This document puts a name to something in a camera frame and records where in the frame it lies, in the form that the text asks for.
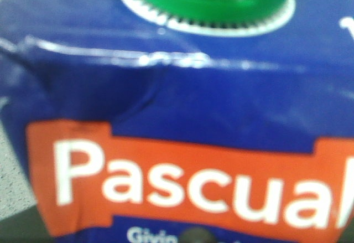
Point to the blue white milk carton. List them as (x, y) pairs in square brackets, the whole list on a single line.
[(182, 120)]

